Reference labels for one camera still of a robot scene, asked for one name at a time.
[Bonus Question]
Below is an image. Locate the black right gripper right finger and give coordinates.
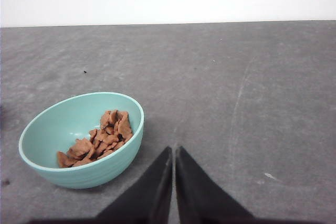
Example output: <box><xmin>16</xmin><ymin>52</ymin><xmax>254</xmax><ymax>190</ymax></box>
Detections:
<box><xmin>175</xmin><ymin>146</ymin><xmax>258</xmax><ymax>223</ymax></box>

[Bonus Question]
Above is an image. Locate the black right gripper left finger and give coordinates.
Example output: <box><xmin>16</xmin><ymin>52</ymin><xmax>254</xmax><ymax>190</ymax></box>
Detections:
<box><xmin>97</xmin><ymin>147</ymin><xmax>173</xmax><ymax>223</ymax></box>

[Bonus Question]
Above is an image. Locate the brown beef cubes pile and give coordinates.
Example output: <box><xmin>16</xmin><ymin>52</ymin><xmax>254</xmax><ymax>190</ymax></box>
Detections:
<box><xmin>57</xmin><ymin>110</ymin><xmax>133</xmax><ymax>168</ymax></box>

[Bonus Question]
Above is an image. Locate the teal ceramic bowl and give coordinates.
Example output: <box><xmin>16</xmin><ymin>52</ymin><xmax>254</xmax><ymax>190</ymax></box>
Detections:
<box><xmin>18</xmin><ymin>92</ymin><xmax>145</xmax><ymax>189</ymax></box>

